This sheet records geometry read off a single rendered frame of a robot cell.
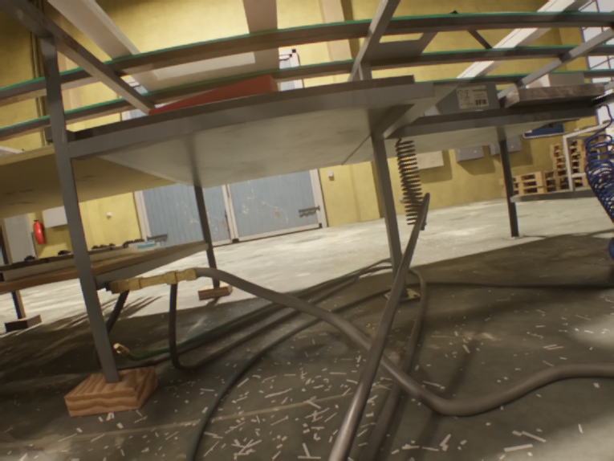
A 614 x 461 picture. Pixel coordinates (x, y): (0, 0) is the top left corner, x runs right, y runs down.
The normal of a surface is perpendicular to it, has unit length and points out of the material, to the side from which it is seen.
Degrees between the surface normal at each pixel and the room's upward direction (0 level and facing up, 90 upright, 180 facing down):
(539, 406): 0
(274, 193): 90
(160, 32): 90
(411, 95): 90
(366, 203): 90
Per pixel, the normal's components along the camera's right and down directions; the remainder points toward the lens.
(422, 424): -0.17, -0.98
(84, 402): 0.07, 0.07
